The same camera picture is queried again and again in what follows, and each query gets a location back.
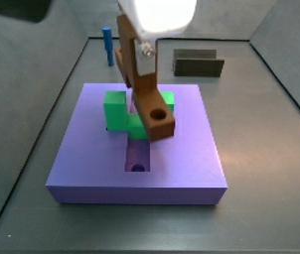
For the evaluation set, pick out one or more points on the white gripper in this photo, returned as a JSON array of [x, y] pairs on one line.
[[156, 19]]

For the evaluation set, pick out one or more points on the brown block with hole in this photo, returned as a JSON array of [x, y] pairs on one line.
[[141, 84]]

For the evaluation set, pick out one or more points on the purple base board block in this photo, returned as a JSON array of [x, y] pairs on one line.
[[104, 168]]

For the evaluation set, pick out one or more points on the blue hexagonal peg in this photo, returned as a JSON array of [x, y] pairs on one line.
[[108, 41]]

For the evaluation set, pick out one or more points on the green U-shaped block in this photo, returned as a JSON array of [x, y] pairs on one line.
[[121, 115]]

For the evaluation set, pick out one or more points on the black U-shaped holder bracket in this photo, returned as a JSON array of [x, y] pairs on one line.
[[197, 63]]

